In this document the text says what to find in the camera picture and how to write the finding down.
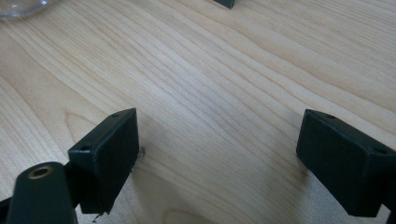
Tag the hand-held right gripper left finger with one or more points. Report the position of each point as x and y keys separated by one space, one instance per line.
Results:
x=106 y=161

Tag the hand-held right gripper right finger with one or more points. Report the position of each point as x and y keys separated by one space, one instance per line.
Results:
x=342 y=161

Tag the clear glass container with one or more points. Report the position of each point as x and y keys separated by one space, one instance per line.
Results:
x=18 y=6

